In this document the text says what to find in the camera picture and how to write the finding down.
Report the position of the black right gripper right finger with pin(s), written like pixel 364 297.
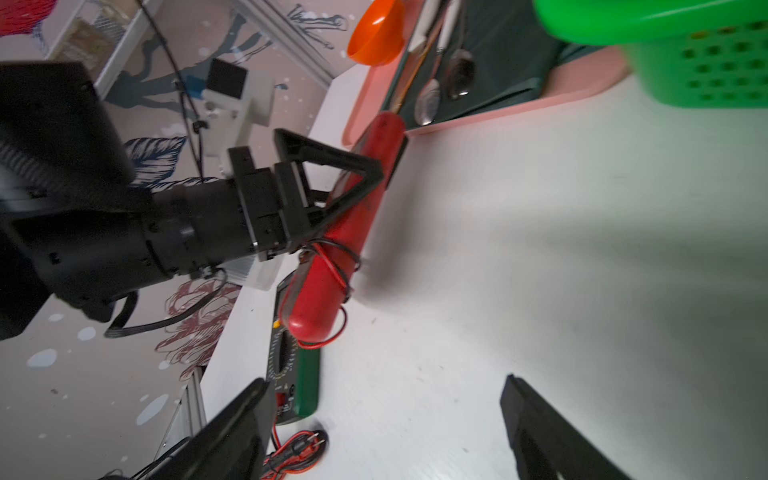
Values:
pixel 544 443

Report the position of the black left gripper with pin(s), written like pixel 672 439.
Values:
pixel 281 210

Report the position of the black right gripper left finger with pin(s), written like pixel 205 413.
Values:
pixel 231 446

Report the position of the green-edged black multimeter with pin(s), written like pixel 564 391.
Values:
pixel 295 372

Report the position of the red taped multimeter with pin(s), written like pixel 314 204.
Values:
pixel 317 289

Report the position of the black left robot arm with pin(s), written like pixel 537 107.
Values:
pixel 74 225

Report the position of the green plastic basket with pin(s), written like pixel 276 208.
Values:
pixel 685 53

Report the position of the loose red black leads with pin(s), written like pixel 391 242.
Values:
pixel 296 455

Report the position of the orange bowl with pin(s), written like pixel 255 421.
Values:
pixel 378 37

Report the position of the dark metal spoon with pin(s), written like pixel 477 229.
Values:
pixel 461 70

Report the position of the dark green cloth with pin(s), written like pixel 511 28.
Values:
pixel 513 55

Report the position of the pink cutting board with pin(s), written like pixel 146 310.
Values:
pixel 579 79

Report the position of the gold-handled knife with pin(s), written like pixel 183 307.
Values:
pixel 415 58

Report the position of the white-handled spoon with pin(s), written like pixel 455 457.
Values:
pixel 428 100

